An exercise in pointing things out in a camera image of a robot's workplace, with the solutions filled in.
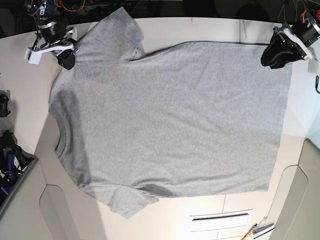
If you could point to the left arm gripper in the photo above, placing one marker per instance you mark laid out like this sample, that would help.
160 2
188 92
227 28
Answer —
291 43

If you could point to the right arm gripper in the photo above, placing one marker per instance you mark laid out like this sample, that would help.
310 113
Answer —
50 33

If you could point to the grey T-shirt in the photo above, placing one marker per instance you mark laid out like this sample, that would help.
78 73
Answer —
197 119

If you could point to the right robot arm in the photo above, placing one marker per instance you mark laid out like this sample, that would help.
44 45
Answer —
47 10

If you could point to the black power strip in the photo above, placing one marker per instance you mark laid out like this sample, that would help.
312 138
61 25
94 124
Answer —
136 7

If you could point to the black device at left edge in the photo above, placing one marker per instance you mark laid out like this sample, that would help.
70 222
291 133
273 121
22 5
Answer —
4 101

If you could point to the blue and black clamp stand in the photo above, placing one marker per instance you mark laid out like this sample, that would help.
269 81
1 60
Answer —
13 162

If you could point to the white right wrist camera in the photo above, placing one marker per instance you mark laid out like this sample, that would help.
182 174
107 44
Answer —
33 56

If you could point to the white table cable slot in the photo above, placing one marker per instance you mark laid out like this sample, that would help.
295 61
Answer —
220 221

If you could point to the wooden handled tool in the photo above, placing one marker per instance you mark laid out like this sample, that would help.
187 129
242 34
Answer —
250 232

